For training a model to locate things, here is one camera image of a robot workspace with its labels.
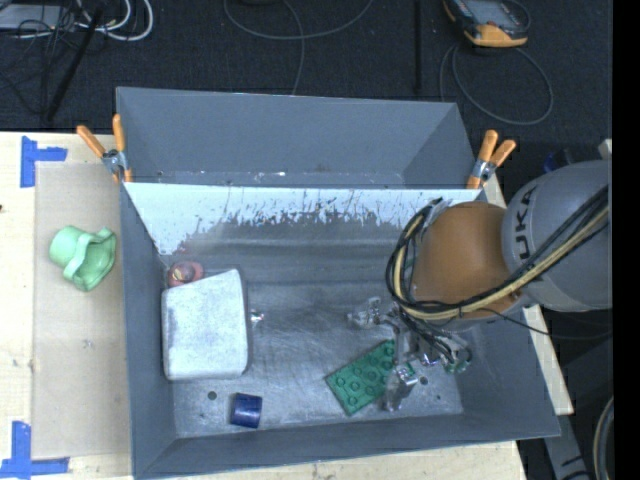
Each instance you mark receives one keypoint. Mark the blue cylinder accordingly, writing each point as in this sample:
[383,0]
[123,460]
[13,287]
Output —
[246,410]

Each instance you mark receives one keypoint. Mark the grey metal bin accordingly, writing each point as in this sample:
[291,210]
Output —
[310,288]

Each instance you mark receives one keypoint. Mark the dark green flat block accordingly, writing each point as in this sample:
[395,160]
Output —
[362,380]

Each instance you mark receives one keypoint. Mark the brown cardboard board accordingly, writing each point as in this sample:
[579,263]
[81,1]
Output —
[75,368]

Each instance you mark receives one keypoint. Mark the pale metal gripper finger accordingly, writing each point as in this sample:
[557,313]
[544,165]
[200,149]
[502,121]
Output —
[400,390]
[364,315]

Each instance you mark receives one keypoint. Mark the white sponge block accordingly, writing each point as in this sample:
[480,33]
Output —
[205,328]

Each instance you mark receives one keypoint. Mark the pale green cup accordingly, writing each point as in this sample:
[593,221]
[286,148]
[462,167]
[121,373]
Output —
[85,258]

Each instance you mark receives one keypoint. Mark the small clear shiny piece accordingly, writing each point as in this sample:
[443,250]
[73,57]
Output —
[256,317]

